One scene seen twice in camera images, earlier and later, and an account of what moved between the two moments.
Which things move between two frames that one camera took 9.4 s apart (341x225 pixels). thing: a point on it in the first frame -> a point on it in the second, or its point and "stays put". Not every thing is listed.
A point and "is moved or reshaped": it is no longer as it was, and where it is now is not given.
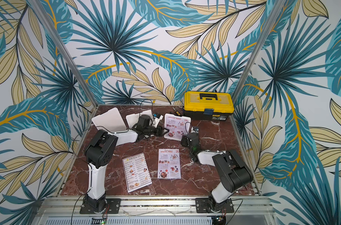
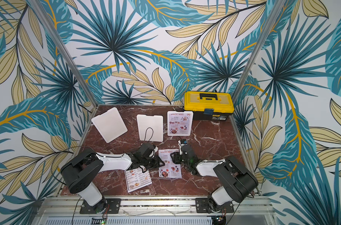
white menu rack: (132, 119) is moved or reshaped
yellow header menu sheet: (137, 172) stays put
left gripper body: (155, 131) -> (151, 163)
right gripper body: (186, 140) -> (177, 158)
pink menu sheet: (168, 163) stays put
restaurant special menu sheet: (177, 125) is moved or reshaped
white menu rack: (178, 126) is moved or reshaped
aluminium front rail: (161, 210) stays put
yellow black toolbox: (208, 106) stays put
